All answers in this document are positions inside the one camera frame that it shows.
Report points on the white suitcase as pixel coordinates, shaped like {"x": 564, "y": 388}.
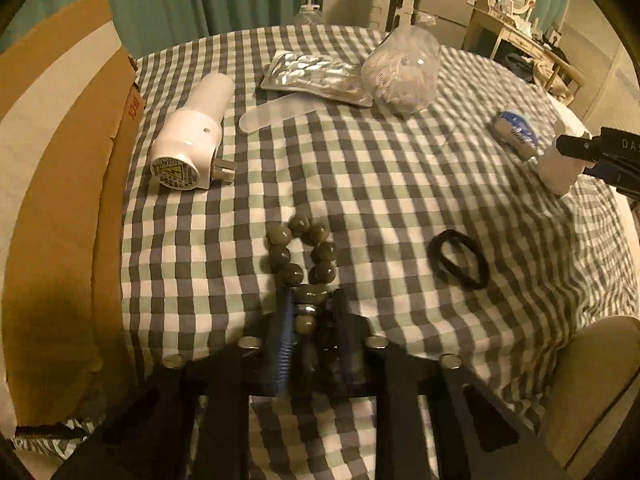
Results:
{"x": 381, "y": 15}

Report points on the silver foil packet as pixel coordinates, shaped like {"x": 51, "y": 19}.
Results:
{"x": 316, "y": 75}

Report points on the clear bag of swabs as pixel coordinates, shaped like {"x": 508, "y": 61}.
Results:
{"x": 402, "y": 71}

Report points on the brown cardboard box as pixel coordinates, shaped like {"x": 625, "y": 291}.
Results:
{"x": 70, "y": 110}

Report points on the small white bottle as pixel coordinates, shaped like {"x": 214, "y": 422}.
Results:
{"x": 557, "y": 172}

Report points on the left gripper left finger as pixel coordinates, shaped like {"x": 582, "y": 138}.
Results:
{"x": 190, "y": 420}

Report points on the white plug-in device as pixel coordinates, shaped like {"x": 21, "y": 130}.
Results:
{"x": 184, "y": 156}

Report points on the large clear water jug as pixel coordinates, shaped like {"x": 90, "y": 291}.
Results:
{"x": 308, "y": 14}

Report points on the blue white small tube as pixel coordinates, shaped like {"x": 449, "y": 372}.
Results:
{"x": 510, "y": 127}

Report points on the white vanity desk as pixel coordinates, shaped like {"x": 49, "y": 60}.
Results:
{"x": 484, "y": 20}

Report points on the translucent plastic strip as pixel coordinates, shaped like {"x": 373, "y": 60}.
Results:
{"x": 278, "y": 111}

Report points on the silver mini fridge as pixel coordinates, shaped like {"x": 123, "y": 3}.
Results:
{"x": 447, "y": 20}

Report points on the checkered green white cloth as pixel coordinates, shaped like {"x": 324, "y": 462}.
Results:
{"x": 447, "y": 241}

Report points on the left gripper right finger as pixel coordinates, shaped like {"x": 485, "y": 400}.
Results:
{"x": 433, "y": 419}

